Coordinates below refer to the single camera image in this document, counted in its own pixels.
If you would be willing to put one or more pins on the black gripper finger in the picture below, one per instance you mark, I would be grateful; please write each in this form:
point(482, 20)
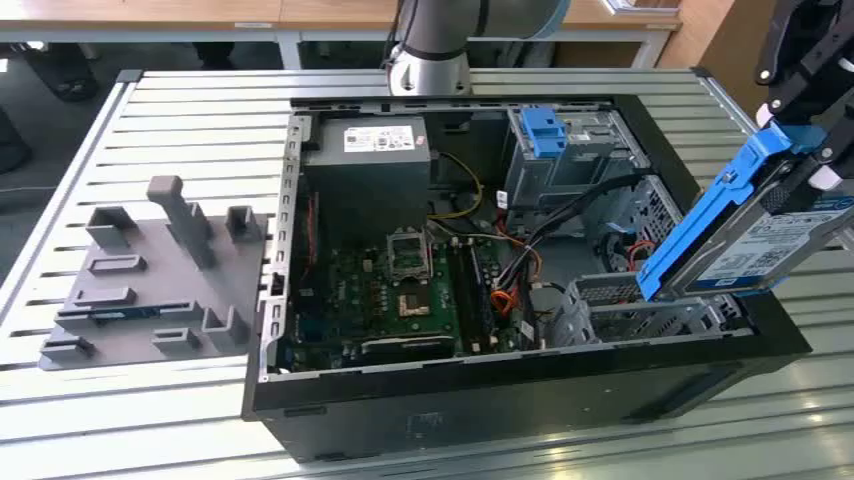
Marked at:
point(844, 125)
point(811, 70)

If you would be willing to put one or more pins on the hard disk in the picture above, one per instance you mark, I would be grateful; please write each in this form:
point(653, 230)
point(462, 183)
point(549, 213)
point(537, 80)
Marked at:
point(755, 250)

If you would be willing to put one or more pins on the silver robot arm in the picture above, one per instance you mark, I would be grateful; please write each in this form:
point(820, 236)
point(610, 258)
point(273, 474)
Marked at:
point(441, 45)

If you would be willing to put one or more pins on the silver disk bay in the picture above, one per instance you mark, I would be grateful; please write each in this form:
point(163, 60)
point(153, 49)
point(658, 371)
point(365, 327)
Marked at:
point(581, 320)

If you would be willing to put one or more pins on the RAM slot white clips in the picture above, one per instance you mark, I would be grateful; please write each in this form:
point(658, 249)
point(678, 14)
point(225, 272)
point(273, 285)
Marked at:
point(481, 291)

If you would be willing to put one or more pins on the RAM slot black clips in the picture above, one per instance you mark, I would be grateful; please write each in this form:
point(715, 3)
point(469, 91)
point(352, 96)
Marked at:
point(458, 295)
point(473, 292)

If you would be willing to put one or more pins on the wooden cabinet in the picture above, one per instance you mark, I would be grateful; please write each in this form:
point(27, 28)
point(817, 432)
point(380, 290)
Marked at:
point(701, 35)

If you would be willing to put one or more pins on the silver drive cage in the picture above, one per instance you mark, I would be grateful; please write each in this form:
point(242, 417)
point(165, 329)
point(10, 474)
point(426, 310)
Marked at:
point(588, 165)

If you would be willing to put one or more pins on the blue plastic drive latch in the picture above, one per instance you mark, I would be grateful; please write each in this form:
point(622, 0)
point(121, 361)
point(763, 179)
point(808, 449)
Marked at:
point(542, 132)

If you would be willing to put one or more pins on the grey power supply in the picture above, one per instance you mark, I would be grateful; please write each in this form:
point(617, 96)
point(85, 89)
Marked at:
point(368, 175)

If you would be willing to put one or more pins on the wooden desk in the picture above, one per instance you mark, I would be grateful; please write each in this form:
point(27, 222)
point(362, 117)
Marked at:
point(334, 12)
point(134, 12)

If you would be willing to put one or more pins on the CPU socket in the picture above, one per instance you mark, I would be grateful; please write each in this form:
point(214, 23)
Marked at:
point(414, 303)

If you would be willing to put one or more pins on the black PC case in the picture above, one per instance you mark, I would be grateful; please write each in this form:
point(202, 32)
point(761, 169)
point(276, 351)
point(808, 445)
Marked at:
point(468, 400)

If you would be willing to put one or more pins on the black graphics card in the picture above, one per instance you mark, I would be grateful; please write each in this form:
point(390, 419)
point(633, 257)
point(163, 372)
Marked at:
point(408, 347)

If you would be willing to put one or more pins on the green motherboard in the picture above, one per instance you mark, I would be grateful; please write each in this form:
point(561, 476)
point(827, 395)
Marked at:
point(361, 300)

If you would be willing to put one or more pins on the grey parts rack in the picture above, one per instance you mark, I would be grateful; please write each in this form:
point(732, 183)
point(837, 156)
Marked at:
point(167, 280)

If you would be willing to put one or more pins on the black office chair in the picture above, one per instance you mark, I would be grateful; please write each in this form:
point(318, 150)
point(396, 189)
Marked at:
point(67, 75)

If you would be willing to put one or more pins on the RAM stick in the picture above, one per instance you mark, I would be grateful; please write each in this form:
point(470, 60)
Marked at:
point(123, 314)

